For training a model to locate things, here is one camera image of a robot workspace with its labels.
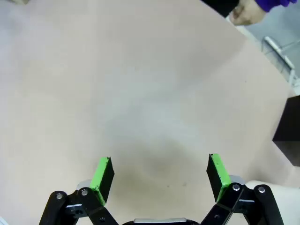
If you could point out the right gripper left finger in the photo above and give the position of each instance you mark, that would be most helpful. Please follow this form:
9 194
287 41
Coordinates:
100 178

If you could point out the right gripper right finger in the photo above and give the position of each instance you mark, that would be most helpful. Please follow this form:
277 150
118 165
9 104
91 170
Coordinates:
219 178

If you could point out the purple sleeved forearm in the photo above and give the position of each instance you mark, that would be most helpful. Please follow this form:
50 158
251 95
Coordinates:
276 2

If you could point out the person's bare hand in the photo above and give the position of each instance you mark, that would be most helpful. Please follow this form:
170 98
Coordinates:
247 14

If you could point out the black square box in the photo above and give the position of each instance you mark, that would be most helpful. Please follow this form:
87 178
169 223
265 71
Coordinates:
290 122

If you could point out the white side table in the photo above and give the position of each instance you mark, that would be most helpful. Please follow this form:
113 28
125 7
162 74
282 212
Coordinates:
273 43

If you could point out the person in purple shirt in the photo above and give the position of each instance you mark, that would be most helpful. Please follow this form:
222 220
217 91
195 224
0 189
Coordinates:
220 4

